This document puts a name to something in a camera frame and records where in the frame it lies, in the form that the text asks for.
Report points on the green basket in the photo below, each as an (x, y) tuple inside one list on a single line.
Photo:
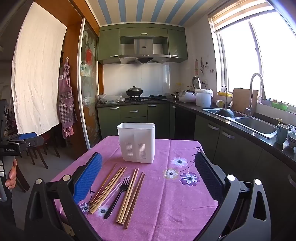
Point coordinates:
[(279, 105)]

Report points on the dark wooden chairs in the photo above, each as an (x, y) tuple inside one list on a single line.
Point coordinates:
[(37, 153)]

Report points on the white yellow cup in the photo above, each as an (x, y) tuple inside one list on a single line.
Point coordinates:
[(219, 103)]

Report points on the person's left forearm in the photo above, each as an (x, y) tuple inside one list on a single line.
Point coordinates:
[(5, 213)]

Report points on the green wall cabinets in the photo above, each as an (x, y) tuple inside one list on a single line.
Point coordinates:
[(108, 44)]

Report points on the dark wooden chopstick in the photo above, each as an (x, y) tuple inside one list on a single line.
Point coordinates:
[(134, 204), (133, 197)]

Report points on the round silver cooker lid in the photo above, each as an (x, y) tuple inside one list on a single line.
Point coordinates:
[(196, 82)]

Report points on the small metal pot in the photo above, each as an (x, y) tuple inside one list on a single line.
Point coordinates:
[(175, 95)]

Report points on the beige roller blind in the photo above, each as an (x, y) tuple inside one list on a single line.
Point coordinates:
[(240, 14)]

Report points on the white lidded bucket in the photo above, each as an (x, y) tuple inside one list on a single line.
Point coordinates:
[(203, 98)]

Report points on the steel double sink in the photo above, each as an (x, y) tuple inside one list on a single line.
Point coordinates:
[(254, 125)]

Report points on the clear plastic spoon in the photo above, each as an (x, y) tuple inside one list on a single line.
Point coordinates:
[(111, 199)]

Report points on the person's left hand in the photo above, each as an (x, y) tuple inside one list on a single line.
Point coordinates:
[(11, 178)]

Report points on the yellow basket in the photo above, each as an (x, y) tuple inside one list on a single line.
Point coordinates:
[(224, 93)]

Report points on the white rice cooker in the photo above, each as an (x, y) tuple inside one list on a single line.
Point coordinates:
[(186, 96)]

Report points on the white hanging cloth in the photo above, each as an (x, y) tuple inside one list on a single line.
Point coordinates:
[(37, 76)]

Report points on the patterned glass sliding door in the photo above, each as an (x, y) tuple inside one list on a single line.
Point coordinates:
[(89, 92)]

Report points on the black kitchen countertop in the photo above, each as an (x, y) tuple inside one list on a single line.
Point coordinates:
[(192, 105)]

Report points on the black plastic fork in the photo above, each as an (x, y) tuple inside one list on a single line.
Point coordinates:
[(114, 201)]

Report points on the white plastic utensil holder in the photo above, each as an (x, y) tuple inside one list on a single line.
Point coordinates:
[(136, 141)]

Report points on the grey green mug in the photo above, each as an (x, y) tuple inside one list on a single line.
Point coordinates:
[(282, 134)]

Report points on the wooden cutting board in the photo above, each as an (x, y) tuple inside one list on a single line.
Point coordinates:
[(242, 99)]

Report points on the purple checked apron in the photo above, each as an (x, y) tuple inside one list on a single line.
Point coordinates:
[(66, 106)]

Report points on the dark round pot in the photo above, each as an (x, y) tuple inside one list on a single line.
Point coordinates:
[(224, 112)]

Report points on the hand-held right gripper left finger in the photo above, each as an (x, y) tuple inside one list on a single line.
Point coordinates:
[(89, 178)]

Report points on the patterned bowl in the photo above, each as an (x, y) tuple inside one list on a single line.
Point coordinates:
[(291, 140)]

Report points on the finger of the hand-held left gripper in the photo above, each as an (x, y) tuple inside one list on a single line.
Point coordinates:
[(30, 142), (27, 136)]

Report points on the small steel faucet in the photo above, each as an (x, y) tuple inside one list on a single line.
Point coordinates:
[(226, 92)]

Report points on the steel range hood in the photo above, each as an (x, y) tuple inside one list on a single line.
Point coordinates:
[(143, 49)]

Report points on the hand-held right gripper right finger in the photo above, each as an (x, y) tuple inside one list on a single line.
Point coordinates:
[(208, 178)]

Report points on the wall hooks with utensils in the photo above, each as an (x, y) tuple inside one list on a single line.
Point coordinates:
[(202, 66)]

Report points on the black gas stove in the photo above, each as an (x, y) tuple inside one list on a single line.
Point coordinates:
[(150, 98)]

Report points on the pink floral tablecloth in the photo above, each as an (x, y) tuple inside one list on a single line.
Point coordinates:
[(175, 204)]

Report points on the grey plastic bag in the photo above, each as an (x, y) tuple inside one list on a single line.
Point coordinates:
[(109, 99)]

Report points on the tall steel faucet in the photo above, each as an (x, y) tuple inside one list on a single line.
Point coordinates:
[(250, 102)]

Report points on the black wok with lid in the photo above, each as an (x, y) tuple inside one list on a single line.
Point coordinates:
[(134, 91)]

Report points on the kitchen window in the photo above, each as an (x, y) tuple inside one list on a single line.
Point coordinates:
[(272, 58)]

